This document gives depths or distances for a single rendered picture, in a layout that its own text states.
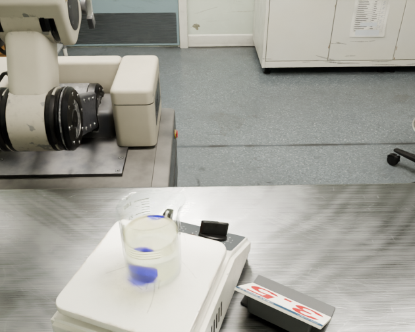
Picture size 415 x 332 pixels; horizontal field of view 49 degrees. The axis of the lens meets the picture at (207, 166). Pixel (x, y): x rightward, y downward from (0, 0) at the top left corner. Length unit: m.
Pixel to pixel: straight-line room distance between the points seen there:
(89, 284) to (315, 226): 0.31
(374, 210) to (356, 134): 1.74
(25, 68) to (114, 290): 0.89
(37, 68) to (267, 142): 1.30
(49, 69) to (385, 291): 0.96
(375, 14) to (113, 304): 2.72
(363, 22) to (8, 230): 2.59
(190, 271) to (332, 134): 1.99
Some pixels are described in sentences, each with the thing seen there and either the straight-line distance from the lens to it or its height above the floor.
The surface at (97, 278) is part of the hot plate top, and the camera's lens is 0.42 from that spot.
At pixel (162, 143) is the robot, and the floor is 0.36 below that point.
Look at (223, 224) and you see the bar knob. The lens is 0.50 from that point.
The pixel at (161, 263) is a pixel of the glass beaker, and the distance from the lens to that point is 0.38.
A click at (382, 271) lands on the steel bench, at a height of 0.75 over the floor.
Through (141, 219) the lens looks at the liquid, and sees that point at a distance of 0.41.
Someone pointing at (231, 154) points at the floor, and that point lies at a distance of 2.12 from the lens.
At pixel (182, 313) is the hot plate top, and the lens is 0.39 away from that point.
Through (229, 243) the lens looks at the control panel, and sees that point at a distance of 0.49.
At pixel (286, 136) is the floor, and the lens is 2.29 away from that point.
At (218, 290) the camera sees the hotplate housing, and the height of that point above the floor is 0.82.
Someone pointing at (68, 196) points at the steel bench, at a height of 0.75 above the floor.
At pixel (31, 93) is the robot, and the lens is 1.23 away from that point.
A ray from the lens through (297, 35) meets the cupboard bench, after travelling 2.89.
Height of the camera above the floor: 1.14
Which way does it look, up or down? 34 degrees down
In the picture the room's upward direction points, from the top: straight up
